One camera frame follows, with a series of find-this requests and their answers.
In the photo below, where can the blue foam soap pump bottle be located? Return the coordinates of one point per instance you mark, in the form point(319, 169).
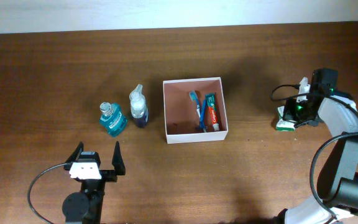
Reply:
point(139, 109)

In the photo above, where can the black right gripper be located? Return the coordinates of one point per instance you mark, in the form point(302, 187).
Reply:
point(289, 114)

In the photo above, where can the white open cardboard box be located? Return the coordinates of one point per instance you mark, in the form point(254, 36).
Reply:
point(180, 99)

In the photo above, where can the blue Gillette razor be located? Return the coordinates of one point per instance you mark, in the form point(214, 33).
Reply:
point(201, 113)

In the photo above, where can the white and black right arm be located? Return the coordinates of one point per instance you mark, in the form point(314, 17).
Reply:
point(333, 174)

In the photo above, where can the teal Listerine mouthwash bottle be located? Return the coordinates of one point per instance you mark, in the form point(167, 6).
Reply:
point(112, 118)

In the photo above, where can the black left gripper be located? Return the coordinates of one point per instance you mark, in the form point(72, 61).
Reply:
point(111, 175)

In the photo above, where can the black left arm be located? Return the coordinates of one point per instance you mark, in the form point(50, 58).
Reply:
point(85, 206)

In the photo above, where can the Colgate toothpaste tube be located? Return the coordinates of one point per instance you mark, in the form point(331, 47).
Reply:
point(210, 100)

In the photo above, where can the green and white soap packet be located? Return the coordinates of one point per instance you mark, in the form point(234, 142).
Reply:
point(283, 125)

